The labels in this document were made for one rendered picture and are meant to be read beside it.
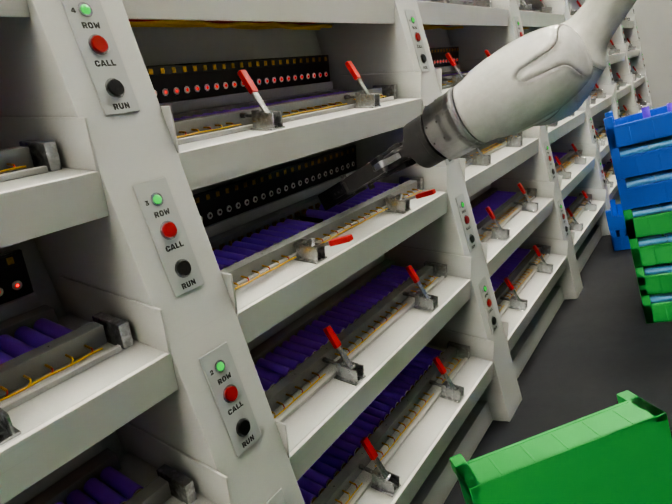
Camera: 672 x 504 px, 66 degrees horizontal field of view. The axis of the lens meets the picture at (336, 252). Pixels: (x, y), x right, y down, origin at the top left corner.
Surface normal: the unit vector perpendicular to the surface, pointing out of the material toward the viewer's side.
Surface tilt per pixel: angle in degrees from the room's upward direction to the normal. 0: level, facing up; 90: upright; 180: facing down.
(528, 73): 85
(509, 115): 127
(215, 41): 90
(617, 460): 90
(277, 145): 107
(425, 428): 17
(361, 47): 90
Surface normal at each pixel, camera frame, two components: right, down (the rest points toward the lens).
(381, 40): -0.57, 0.33
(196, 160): 0.82, 0.15
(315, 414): -0.07, -0.94
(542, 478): 0.14, 0.15
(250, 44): 0.76, -0.13
